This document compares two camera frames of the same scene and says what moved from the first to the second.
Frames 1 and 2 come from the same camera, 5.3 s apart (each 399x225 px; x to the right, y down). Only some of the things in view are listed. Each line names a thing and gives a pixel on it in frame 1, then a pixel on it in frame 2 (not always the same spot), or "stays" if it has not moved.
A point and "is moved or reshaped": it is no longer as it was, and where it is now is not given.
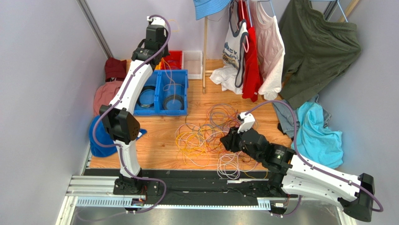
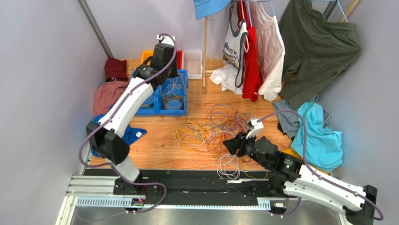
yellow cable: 171,83 is moved or reshaped
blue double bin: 165,93 stays
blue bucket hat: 205,8 stays
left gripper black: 165,52 -> 174,73
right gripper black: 230,142 stays
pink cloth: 104,94 stays
